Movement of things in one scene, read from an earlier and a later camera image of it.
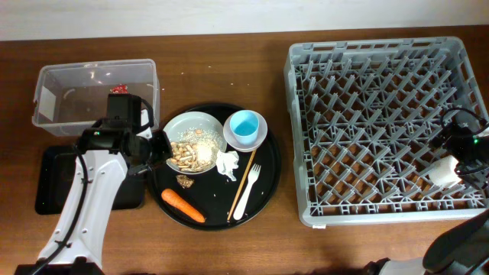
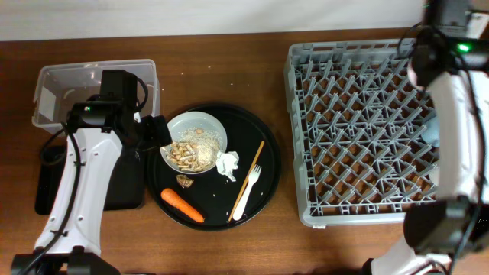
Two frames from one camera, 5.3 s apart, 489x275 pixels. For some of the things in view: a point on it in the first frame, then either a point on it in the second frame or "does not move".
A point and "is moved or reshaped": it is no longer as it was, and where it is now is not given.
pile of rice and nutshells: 196,150 does not move
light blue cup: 245,126 to 432,134
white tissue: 226,162 does not move
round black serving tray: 225,169 does not move
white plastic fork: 253,175 does not move
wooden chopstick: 241,192 is moved or reshaped
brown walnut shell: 184,181 does not move
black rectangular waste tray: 54,166 does not move
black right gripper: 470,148 to 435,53
